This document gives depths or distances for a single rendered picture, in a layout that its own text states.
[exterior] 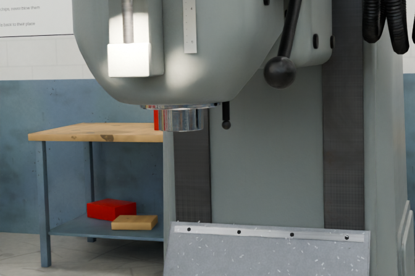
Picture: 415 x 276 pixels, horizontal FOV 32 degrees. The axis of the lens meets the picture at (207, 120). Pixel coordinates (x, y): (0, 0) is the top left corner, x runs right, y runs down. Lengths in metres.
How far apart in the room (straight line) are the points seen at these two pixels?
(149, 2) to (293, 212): 0.58
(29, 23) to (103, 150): 1.12
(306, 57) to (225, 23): 0.19
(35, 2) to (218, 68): 5.10
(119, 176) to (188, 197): 4.33
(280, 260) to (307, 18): 0.43
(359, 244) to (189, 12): 0.56
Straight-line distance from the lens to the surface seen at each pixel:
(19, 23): 5.83
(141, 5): 0.65
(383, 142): 1.14
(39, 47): 5.74
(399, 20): 0.93
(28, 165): 5.86
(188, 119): 0.76
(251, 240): 1.16
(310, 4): 0.86
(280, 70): 0.65
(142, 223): 4.83
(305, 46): 0.85
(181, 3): 0.68
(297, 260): 1.14
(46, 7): 5.72
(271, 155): 1.14
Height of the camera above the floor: 1.36
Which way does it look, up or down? 5 degrees down
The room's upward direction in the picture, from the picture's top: 2 degrees counter-clockwise
